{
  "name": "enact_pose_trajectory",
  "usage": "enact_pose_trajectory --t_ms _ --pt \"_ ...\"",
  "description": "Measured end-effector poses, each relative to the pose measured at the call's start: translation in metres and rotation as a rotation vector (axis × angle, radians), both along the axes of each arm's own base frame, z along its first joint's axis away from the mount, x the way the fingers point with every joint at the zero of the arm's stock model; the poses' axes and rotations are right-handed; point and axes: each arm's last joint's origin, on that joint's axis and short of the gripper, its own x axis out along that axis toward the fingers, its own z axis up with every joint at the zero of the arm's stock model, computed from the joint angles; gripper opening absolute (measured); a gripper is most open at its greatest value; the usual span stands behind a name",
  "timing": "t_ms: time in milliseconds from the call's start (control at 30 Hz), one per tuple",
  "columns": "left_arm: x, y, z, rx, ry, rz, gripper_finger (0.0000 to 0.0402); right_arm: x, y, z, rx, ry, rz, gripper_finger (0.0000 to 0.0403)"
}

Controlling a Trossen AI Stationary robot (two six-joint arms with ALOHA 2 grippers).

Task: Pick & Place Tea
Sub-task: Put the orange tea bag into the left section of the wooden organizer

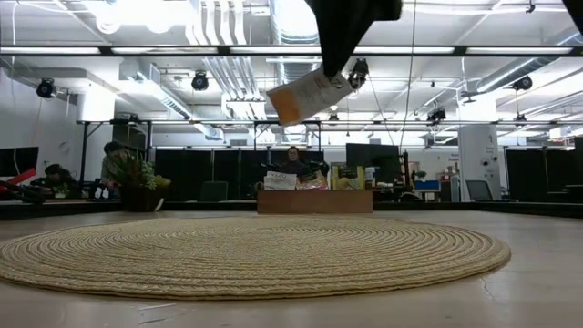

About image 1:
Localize yellow green black tea packet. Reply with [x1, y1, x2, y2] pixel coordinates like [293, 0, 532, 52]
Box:
[331, 164, 366, 191]

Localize orange black tea packet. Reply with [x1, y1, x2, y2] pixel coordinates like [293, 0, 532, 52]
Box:
[296, 171, 330, 191]

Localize large dark display screen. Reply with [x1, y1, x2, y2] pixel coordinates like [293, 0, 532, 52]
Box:
[345, 142, 402, 186]

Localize black beam with light strips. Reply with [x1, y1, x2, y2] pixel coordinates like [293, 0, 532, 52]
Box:
[0, 44, 583, 57]

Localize wooden three-compartment box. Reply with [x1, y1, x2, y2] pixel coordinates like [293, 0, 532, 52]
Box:
[257, 189, 373, 215]

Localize white building column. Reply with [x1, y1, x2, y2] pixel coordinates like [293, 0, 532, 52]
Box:
[457, 123, 500, 202]

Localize dark green office chair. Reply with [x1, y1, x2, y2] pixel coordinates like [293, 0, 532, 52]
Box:
[199, 180, 230, 203]

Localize black partition panels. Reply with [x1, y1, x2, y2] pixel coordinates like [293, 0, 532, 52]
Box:
[154, 148, 326, 203]
[505, 148, 583, 205]

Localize grey office chair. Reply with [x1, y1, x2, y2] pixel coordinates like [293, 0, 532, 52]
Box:
[465, 179, 496, 203]

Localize spiky green plant dark pot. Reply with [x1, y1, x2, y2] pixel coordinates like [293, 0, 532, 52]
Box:
[103, 146, 172, 212]

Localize round woven straw placemat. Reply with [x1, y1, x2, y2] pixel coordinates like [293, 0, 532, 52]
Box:
[0, 216, 512, 302]

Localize small dark computer monitor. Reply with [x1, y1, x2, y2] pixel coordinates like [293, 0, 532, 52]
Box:
[0, 146, 40, 178]

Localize red object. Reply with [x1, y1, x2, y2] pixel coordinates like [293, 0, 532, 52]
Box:
[0, 167, 37, 187]

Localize silver ventilation duct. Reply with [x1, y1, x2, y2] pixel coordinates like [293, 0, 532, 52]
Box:
[268, 0, 324, 95]

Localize black background rig frame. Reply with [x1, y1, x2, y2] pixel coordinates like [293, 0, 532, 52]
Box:
[76, 118, 583, 200]

